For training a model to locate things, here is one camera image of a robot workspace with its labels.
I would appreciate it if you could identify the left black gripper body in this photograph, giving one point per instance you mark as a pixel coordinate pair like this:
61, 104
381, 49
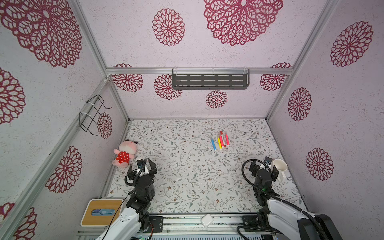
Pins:
151, 172

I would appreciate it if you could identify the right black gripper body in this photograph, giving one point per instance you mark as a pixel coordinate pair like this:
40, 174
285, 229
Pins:
256, 169

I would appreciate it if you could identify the blue highlighter pen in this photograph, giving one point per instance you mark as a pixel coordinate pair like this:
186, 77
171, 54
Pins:
213, 144

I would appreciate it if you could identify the white whiteboard marker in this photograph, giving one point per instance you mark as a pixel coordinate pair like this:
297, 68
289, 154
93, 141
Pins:
221, 133

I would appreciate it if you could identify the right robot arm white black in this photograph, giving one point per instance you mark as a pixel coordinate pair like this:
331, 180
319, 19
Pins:
278, 216

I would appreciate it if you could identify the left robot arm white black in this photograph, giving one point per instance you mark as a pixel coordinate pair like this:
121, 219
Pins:
134, 216

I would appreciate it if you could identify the white ceramic mug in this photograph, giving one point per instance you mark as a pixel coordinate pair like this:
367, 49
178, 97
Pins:
279, 168

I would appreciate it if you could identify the pink plush toy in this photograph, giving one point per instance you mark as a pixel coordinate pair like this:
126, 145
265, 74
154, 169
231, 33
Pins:
125, 153

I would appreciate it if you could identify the wooden tray with white rim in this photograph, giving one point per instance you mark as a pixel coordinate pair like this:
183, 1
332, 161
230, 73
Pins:
101, 212

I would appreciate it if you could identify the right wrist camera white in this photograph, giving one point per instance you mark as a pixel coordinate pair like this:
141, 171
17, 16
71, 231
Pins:
267, 164

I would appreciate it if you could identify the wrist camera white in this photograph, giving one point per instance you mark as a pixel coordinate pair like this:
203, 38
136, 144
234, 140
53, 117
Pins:
142, 167
267, 164

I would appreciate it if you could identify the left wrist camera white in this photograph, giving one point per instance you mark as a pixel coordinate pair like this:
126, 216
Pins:
142, 167

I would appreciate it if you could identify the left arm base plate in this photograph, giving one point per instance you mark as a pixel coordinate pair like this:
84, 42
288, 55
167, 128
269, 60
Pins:
155, 225

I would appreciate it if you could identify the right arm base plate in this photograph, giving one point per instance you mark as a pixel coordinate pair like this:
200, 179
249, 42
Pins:
258, 220

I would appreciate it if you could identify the white plastic clip on rail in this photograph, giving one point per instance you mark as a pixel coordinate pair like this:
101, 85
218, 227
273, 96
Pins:
207, 220

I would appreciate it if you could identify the black wire wall rack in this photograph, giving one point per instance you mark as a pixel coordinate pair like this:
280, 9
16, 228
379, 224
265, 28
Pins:
96, 121

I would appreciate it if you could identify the dark grey wall shelf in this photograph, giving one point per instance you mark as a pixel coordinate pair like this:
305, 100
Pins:
212, 81

